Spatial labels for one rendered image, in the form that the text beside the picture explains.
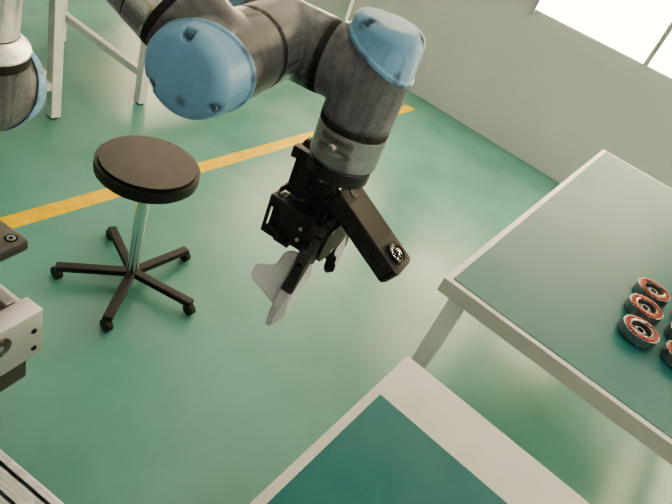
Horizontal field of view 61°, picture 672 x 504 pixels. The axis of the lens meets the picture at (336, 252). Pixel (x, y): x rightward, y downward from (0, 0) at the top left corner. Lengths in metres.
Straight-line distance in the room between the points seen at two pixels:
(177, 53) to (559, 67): 4.32
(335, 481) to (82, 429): 1.04
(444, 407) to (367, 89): 0.87
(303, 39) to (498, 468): 0.95
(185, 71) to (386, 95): 0.20
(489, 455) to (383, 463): 0.25
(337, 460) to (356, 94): 0.73
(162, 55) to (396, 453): 0.89
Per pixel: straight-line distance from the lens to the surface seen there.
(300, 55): 0.57
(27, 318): 0.88
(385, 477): 1.13
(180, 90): 0.47
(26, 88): 0.90
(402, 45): 0.55
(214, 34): 0.46
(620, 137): 4.64
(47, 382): 2.05
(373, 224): 0.63
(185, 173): 2.00
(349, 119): 0.57
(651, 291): 2.15
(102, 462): 1.89
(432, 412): 1.27
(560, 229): 2.23
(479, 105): 4.91
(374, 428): 1.18
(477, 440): 1.29
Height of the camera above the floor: 1.64
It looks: 36 degrees down
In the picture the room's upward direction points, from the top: 23 degrees clockwise
